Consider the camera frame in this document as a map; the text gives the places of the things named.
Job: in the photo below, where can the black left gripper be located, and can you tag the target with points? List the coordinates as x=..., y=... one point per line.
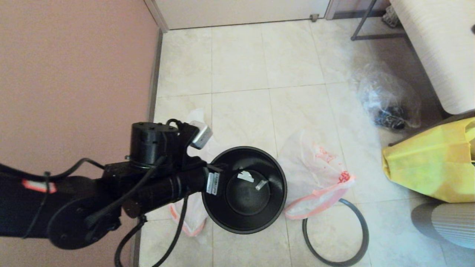
x=211, y=181

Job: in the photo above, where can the white red plastic bag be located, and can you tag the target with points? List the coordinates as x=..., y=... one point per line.
x=315, y=178

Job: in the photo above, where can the black round trash bin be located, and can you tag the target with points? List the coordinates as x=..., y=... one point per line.
x=222, y=218

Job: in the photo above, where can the black cable bundle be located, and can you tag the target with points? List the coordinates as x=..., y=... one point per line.
x=389, y=118

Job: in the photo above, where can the clear crumpled plastic bag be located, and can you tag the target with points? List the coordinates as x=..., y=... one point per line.
x=382, y=89

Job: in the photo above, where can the yellow fabric bag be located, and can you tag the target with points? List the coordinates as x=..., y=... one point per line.
x=426, y=170

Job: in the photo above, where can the white paper scrap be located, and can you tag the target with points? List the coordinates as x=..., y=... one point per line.
x=245, y=177

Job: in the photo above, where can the small clear plastic piece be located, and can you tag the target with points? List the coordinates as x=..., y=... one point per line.
x=261, y=184

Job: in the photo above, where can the white door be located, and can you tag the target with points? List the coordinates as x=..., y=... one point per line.
x=241, y=13

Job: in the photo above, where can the small metal door stopper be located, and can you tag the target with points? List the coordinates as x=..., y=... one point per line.
x=314, y=17

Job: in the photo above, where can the grey patterned shoe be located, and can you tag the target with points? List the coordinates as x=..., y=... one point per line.
x=391, y=18

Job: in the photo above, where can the white ribbed round appliance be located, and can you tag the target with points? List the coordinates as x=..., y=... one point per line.
x=452, y=226

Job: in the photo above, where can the white wood-grain table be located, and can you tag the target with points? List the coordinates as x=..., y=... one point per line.
x=441, y=52

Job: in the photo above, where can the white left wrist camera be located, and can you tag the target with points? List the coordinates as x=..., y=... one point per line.
x=200, y=135

